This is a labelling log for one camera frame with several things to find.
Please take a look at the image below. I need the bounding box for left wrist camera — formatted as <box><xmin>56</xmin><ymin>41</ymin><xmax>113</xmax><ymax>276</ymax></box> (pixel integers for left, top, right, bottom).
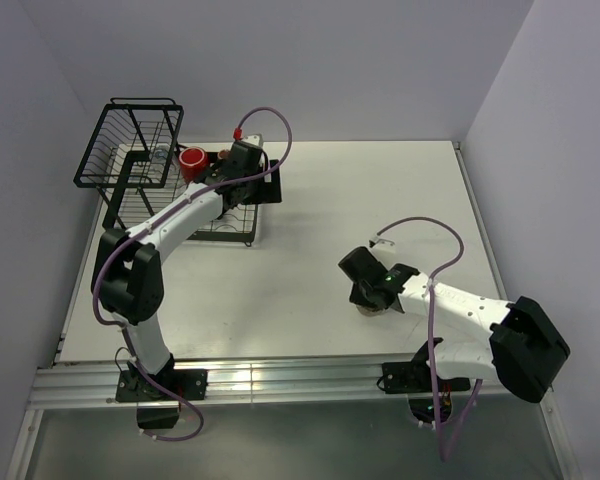
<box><xmin>233</xmin><ymin>127</ymin><xmax>264</xmax><ymax>148</ymax></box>

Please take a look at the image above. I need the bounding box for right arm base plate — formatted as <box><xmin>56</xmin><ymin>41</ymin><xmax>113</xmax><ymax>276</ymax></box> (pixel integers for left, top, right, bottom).
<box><xmin>376</xmin><ymin>361</ymin><xmax>471</xmax><ymax>394</ymax></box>

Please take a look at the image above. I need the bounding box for purple cable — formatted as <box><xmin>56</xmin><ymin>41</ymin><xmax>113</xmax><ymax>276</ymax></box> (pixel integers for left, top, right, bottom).
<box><xmin>374</xmin><ymin>216</ymin><xmax>484</xmax><ymax>462</ymax></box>
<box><xmin>90</xmin><ymin>106</ymin><xmax>294</xmax><ymax>444</ymax></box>

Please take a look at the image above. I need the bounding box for brown ribbed mug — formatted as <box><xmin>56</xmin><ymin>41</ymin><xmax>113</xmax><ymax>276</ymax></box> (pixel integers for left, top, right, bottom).
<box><xmin>216</xmin><ymin>149</ymin><xmax>230</xmax><ymax>162</ymax></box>

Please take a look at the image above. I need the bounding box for black wire dish rack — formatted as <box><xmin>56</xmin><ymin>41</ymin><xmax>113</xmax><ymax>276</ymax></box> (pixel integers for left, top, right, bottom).
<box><xmin>74</xmin><ymin>97</ymin><xmax>229</xmax><ymax>241</ymax></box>

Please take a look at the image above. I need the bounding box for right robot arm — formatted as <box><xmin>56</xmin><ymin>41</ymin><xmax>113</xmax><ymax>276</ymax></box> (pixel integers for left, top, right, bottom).
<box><xmin>338</xmin><ymin>246</ymin><xmax>571</xmax><ymax>403</ymax></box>

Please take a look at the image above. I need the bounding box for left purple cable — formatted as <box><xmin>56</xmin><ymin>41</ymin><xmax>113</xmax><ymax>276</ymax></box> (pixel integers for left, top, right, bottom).
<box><xmin>90</xmin><ymin>106</ymin><xmax>294</xmax><ymax>444</ymax></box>

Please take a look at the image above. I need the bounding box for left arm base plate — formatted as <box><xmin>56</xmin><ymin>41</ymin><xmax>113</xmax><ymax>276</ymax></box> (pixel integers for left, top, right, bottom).
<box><xmin>115</xmin><ymin>369</ymin><xmax>208</xmax><ymax>403</ymax></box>

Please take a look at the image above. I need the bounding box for small beige stone bowl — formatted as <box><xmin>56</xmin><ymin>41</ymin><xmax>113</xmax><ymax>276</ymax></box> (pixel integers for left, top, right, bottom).
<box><xmin>356</xmin><ymin>305</ymin><xmax>386</xmax><ymax>318</ymax></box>

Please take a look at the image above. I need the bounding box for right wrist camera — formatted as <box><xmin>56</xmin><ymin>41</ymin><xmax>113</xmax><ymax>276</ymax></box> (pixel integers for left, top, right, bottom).
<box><xmin>369</xmin><ymin>235</ymin><xmax>396</xmax><ymax>255</ymax></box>

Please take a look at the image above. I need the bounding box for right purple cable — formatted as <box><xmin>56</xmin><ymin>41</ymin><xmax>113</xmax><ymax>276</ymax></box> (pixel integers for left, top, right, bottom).
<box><xmin>374</xmin><ymin>216</ymin><xmax>484</xmax><ymax>462</ymax></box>

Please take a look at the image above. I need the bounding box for aluminium mounting rail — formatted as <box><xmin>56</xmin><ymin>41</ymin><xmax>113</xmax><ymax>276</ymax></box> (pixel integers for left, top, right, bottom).
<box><xmin>27</xmin><ymin>349</ymin><xmax>554</xmax><ymax>409</ymax></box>

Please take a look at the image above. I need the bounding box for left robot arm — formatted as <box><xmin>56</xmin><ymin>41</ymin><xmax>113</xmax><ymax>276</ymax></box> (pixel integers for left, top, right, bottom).
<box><xmin>91</xmin><ymin>140</ymin><xmax>283</xmax><ymax>399</ymax></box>

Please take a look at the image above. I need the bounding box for clear glass tumbler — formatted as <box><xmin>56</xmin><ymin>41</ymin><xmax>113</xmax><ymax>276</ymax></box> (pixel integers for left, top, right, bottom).
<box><xmin>151</xmin><ymin>145</ymin><xmax>171</xmax><ymax>166</ymax></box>

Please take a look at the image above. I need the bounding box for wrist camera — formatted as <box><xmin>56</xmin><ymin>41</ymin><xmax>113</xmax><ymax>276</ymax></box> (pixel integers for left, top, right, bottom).
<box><xmin>233</xmin><ymin>127</ymin><xmax>264</xmax><ymax>148</ymax></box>
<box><xmin>369</xmin><ymin>235</ymin><xmax>396</xmax><ymax>255</ymax></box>

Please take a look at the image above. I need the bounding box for red ceramic mug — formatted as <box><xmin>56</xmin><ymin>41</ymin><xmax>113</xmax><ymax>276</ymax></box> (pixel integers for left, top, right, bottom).
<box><xmin>178</xmin><ymin>147</ymin><xmax>209</xmax><ymax>183</ymax></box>

